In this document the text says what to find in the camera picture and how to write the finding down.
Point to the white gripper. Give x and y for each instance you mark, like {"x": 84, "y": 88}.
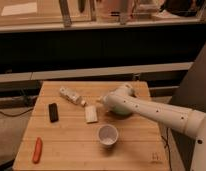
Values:
{"x": 102, "y": 99}

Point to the white sponge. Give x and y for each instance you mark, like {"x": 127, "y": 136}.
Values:
{"x": 91, "y": 114}

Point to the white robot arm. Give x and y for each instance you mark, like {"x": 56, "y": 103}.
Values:
{"x": 190, "y": 122}

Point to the green ceramic bowl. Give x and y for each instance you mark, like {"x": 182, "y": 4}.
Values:
{"x": 118, "y": 108}

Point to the white paper cup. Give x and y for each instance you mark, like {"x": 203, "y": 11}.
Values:
{"x": 107, "y": 135}

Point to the black rectangular block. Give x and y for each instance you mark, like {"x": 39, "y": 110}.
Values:
{"x": 53, "y": 112}

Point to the orange carrot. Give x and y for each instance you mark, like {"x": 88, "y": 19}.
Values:
{"x": 37, "y": 150}

